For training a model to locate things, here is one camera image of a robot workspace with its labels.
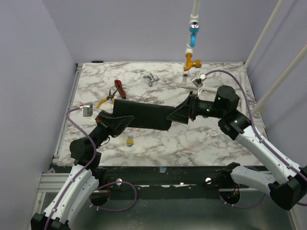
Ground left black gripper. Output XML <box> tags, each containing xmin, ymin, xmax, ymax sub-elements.
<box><xmin>89</xmin><ymin>110</ymin><xmax>135</xmax><ymax>151</ymax></box>

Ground black zip tool case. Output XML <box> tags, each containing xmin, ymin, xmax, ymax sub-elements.
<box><xmin>113</xmin><ymin>99</ymin><xmax>175</xmax><ymax>131</ymax></box>

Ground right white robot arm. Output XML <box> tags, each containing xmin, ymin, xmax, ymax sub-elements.
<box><xmin>166</xmin><ymin>86</ymin><xmax>307</xmax><ymax>210</ymax></box>

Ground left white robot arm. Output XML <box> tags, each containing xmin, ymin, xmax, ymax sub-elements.
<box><xmin>30</xmin><ymin>112</ymin><xmax>135</xmax><ymax>230</ymax></box>

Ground yellow hex key set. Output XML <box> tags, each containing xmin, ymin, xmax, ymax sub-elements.
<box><xmin>126</xmin><ymin>136</ymin><xmax>134</xmax><ymax>147</ymax></box>

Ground red black utility knife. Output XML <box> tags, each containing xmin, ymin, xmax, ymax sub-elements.
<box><xmin>114</xmin><ymin>80</ymin><xmax>127</xmax><ymax>99</ymax></box>

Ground silver metal faucet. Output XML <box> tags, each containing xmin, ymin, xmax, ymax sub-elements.
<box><xmin>143</xmin><ymin>73</ymin><xmax>160</xmax><ymax>87</ymax></box>

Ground orange faucet on pipe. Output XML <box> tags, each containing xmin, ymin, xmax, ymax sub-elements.
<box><xmin>183</xmin><ymin>53</ymin><xmax>202</xmax><ymax>71</ymax></box>

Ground blue valve on pipe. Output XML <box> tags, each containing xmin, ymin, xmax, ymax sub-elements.
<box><xmin>189</xmin><ymin>21</ymin><xmax>200</xmax><ymax>47</ymax></box>

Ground yellow handled pliers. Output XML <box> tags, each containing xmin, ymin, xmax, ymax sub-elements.
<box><xmin>96</xmin><ymin>90</ymin><xmax>117</xmax><ymax>108</ymax></box>

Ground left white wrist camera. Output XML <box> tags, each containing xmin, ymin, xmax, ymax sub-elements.
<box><xmin>80</xmin><ymin>102</ymin><xmax>95</xmax><ymax>120</ymax></box>

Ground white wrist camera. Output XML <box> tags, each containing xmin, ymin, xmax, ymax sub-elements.
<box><xmin>191</xmin><ymin>74</ymin><xmax>207</xmax><ymax>96</ymax></box>
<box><xmin>80</xmin><ymin>102</ymin><xmax>95</xmax><ymax>120</ymax></box>

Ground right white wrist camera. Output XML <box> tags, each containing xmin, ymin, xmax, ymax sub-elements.
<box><xmin>191</xmin><ymin>74</ymin><xmax>207</xmax><ymax>96</ymax></box>

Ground aluminium frame rail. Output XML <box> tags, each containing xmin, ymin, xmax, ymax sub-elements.
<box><xmin>31</xmin><ymin>63</ymin><xmax>83</xmax><ymax>218</ymax></box>

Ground white PVC pipe frame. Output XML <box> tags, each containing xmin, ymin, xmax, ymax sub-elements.
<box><xmin>181</xmin><ymin>0</ymin><xmax>307</xmax><ymax>123</ymax></box>

